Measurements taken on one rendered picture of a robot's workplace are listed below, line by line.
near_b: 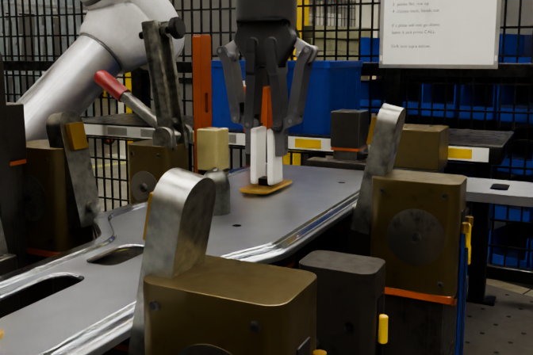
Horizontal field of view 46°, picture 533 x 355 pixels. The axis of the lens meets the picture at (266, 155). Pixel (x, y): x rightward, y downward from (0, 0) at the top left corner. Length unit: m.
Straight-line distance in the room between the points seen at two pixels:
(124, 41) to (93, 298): 0.82
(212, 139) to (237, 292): 0.57
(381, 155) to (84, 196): 0.33
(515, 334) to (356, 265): 0.67
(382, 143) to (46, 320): 0.38
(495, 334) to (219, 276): 0.86
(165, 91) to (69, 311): 0.45
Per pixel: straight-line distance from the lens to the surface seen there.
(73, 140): 0.72
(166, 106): 0.84
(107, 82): 0.91
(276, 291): 0.34
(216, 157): 0.90
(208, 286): 0.35
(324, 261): 0.57
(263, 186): 0.79
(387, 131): 0.66
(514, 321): 1.25
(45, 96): 1.20
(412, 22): 1.28
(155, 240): 0.36
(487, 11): 1.26
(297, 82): 0.76
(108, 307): 0.46
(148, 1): 1.26
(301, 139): 1.13
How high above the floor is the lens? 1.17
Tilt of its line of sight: 9 degrees down
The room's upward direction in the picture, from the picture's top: straight up
